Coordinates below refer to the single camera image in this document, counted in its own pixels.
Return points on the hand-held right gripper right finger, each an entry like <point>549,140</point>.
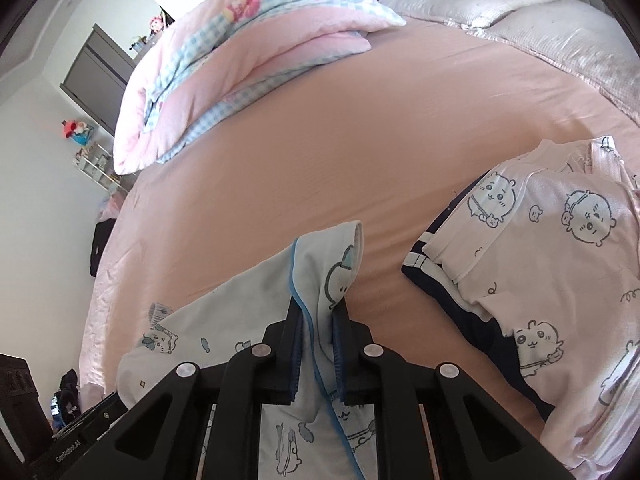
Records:
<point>340,355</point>

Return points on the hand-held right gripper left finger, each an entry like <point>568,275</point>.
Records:
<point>294,345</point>

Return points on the light blue printed pajama top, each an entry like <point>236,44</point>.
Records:
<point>225,310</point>

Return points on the dark backpack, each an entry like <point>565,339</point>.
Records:
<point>65,395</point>

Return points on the navy white-striped garment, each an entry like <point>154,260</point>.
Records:
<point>475,330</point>

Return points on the pink bed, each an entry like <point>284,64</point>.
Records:
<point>325,160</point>

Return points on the black bag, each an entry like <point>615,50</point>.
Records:
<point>102,247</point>

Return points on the pink cloth heap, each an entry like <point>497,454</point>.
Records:
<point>112,206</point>

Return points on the pink printed pajamas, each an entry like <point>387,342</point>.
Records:
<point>550,260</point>

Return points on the white shelf rack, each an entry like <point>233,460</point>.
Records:
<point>97,165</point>

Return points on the pink checkered quilt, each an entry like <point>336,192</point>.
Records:
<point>280,45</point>

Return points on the red plush toy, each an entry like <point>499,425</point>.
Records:
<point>75,130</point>

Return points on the grey cabinet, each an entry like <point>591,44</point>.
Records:
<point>97,80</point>

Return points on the small pink plush toy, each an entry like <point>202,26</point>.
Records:
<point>157,24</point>

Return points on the white satin-trim pillow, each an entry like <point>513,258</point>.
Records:
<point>470,0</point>
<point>565,45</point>

